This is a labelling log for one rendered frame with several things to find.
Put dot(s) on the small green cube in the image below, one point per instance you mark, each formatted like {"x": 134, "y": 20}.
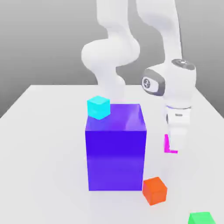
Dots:
{"x": 201, "y": 218}

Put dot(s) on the small orange cube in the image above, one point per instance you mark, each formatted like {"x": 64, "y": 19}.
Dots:
{"x": 154, "y": 191}

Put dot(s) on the large purple box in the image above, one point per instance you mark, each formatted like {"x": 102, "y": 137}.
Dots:
{"x": 115, "y": 157}

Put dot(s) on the small cyan cube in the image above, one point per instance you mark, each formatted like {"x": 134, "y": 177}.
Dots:
{"x": 98, "y": 107}

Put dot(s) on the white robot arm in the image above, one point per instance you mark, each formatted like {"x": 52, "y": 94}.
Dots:
{"x": 112, "y": 56}

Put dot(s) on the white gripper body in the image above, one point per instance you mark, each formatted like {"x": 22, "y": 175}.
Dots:
{"x": 178, "y": 131}

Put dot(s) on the small magenta cube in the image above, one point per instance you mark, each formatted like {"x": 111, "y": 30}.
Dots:
{"x": 166, "y": 143}

